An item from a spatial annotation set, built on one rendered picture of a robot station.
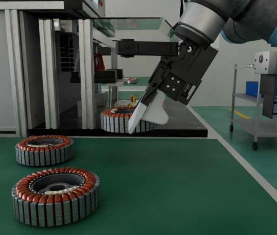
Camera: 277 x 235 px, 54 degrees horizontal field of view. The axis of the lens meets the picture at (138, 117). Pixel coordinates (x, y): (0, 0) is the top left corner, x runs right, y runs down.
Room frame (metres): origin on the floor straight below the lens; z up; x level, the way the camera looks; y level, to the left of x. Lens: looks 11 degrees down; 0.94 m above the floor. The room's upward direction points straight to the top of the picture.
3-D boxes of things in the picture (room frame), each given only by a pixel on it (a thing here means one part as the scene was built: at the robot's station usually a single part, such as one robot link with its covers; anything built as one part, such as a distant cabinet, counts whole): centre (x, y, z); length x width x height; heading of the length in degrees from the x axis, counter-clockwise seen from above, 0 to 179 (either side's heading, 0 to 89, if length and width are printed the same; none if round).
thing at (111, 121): (0.52, 0.02, 0.83); 0.11 x 0.11 x 0.04
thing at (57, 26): (1.03, 0.20, 1.04); 0.62 x 0.02 x 0.03; 178
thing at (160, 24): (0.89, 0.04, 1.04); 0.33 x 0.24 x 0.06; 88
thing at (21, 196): (0.34, 0.11, 0.77); 0.11 x 0.11 x 0.04
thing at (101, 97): (1.15, 0.17, 0.80); 0.07 x 0.05 x 0.06; 178
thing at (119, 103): (1.15, 0.02, 0.78); 0.15 x 0.15 x 0.01; 88
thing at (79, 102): (0.91, 0.17, 0.80); 0.07 x 0.05 x 0.06; 178
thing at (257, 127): (3.30, -1.60, 0.51); 1.01 x 0.60 x 1.01; 178
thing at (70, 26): (0.81, 0.20, 1.05); 0.06 x 0.04 x 0.04; 178
